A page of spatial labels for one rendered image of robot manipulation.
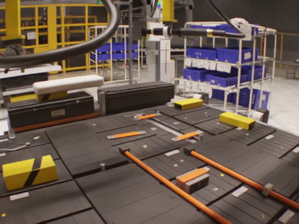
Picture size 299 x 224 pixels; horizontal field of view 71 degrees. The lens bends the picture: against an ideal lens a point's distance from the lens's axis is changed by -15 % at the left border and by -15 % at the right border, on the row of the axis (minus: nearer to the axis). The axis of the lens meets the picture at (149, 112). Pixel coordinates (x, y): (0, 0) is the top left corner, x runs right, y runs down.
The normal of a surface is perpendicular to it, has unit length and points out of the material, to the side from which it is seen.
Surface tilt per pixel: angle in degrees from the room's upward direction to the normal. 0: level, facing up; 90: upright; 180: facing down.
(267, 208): 0
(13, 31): 90
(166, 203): 0
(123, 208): 0
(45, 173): 90
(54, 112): 90
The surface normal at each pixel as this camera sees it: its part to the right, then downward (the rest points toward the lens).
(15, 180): 0.55, 0.25
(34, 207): 0.00, -0.96
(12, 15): 0.34, 0.28
